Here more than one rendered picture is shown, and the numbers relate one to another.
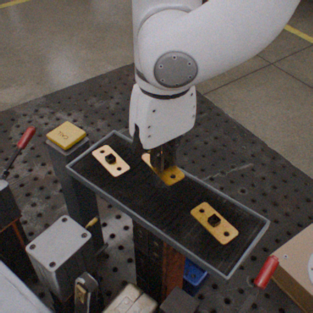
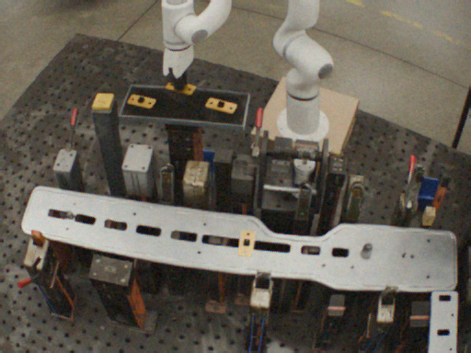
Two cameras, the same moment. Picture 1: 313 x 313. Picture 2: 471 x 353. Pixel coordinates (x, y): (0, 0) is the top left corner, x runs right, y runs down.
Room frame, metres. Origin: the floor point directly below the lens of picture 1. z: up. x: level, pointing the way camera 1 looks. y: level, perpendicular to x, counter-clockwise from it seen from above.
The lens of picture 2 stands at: (-0.73, 0.53, 2.44)
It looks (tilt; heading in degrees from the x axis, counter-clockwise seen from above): 51 degrees down; 328
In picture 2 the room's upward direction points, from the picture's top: 1 degrees clockwise
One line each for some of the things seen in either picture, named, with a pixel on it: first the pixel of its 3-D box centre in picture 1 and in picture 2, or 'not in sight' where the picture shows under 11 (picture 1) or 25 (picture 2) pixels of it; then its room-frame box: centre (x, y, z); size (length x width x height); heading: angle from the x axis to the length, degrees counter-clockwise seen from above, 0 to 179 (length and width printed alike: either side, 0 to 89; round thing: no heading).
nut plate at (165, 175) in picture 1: (162, 164); (180, 85); (0.46, -0.01, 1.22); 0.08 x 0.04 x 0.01; 35
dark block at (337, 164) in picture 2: not in sight; (328, 208); (0.06, -0.29, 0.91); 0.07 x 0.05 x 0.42; 141
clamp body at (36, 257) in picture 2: not in sight; (51, 281); (0.26, 0.59, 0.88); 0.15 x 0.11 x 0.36; 141
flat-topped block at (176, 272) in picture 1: (159, 258); (186, 157); (0.44, -0.01, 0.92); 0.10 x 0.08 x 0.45; 51
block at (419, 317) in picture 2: not in sight; (407, 331); (-0.45, -0.28, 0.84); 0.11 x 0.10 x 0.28; 141
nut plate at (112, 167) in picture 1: (110, 159); (141, 100); (0.52, 0.09, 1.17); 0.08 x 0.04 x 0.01; 38
